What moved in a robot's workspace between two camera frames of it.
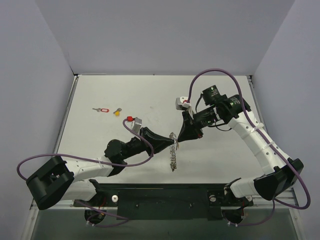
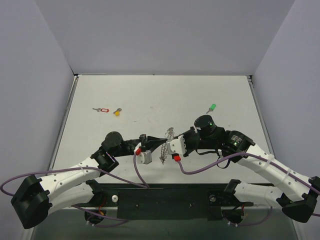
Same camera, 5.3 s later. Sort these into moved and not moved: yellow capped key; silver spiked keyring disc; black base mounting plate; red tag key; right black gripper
Moved: right black gripper; silver spiked keyring disc
Not moved: black base mounting plate; yellow capped key; red tag key
